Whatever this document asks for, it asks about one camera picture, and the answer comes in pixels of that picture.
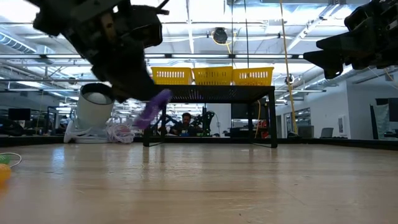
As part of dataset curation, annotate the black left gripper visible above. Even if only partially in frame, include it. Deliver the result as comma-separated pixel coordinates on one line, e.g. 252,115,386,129
71,0,170,102

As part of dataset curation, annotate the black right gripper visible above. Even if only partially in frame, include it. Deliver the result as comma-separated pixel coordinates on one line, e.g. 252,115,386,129
302,0,398,80

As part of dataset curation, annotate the purple coil keychain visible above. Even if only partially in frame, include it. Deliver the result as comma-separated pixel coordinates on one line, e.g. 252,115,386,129
133,89,174,130

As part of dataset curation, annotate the white desk lamp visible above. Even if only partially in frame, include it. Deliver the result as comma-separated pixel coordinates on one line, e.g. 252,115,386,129
63,82,118,144

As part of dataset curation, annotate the person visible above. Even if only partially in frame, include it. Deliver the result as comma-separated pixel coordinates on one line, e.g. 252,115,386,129
169,112,200,137
58,115,73,135

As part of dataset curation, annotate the grey laptop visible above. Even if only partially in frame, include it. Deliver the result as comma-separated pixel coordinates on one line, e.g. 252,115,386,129
320,127,335,139

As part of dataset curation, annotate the black perforated metal stand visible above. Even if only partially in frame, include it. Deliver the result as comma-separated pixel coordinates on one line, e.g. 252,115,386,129
142,84,279,149

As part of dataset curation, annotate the black computer monitor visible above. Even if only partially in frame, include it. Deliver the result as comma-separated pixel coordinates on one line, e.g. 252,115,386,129
8,108,31,121

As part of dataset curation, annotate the white coiled lamp cable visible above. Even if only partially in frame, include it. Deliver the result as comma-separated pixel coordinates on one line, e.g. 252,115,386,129
105,123,137,144

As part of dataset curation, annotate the yellow power cable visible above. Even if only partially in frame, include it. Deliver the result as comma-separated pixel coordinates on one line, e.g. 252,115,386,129
279,0,299,135

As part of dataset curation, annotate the black aluminium table frame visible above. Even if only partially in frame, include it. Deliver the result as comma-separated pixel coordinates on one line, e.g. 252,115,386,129
0,134,398,151

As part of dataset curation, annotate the black ceiling cable reel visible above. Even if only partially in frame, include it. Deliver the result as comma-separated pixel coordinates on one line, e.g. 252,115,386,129
212,27,229,45

